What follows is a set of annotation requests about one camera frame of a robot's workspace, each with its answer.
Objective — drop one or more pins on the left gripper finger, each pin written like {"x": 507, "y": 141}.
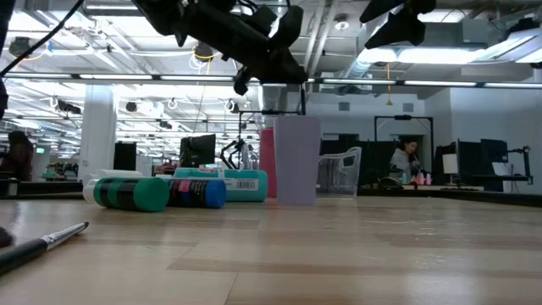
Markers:
{"x": 281, "y": 68}
{"x": 290, "y": 25}

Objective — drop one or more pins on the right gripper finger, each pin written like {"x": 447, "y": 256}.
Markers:
{"x": 394, "y": 6}
{"x": 402, "y": 31}

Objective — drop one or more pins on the red paint bottle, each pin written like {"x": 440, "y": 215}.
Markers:
{"x": 267, "y": 169}

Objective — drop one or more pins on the grey plastic cup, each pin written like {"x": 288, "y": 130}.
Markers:
{"x": 296, "y": 169}

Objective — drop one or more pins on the small green paint bottle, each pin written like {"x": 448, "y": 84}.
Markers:
{"x": 135, "y": 195}

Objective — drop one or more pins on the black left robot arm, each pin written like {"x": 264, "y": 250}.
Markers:
{"x": 161, "y": 12}

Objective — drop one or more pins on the large teal paint bottle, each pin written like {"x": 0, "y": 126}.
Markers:
{"x": 247, "y": 190}

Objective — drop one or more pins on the small blue paint bottle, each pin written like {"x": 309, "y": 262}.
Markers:
{"x": 199, "y": 195}

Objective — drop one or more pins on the long ceiling light strip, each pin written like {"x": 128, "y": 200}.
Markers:
{"x": 360, "y": 81}

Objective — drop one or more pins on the black background monitor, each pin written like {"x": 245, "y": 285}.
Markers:
{"x": 199, "y": 150}

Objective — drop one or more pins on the clear plastic bin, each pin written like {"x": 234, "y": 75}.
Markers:
{"x": 339, "y": 178}

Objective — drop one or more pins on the person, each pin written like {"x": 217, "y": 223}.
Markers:
{"x": 19, "y": 156}
{"x": 400, "y": 161}

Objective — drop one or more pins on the white table lamp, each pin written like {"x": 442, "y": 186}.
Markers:
{"x": 450, "y": 163}

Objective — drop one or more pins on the dark desk monitors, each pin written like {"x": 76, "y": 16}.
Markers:
{"x": 470, "y": 163}

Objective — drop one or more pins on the black cabinet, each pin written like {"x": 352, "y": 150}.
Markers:
{"x": 125, "y": 156}

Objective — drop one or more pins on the white building column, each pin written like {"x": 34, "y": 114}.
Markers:
{"x": 97, "y": 135}

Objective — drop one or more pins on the green exit sign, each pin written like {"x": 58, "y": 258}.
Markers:
{"x": 40, "y": 150}

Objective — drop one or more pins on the slanted silver ventilation duct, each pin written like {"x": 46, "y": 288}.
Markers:
{"x": 357, "y": 68}

